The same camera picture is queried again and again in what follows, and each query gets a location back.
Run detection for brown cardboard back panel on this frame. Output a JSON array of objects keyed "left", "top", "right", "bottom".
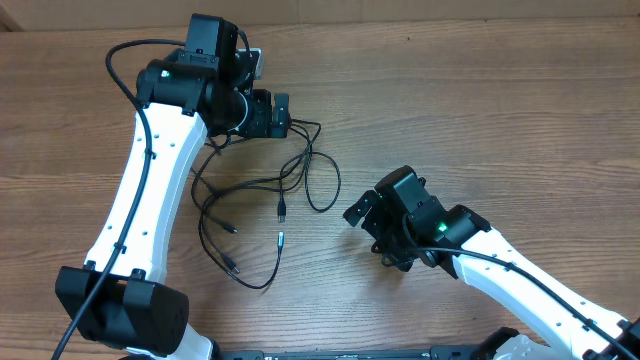
[{"left": 1, "top": 0, "right": 639, "bottom": 31}]

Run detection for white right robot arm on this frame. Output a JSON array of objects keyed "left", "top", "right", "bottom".
[{"left": 343, "top": 166, "right": 639, "bottom": 359}]

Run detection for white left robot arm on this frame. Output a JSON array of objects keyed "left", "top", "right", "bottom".
[{"left": 55, "top": 14, "right": 292, "bottom": 359}]

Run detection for black usb cables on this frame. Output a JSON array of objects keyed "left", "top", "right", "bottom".
[{"left": 188, "top": 118, "right": 343, "bottom": 291}]

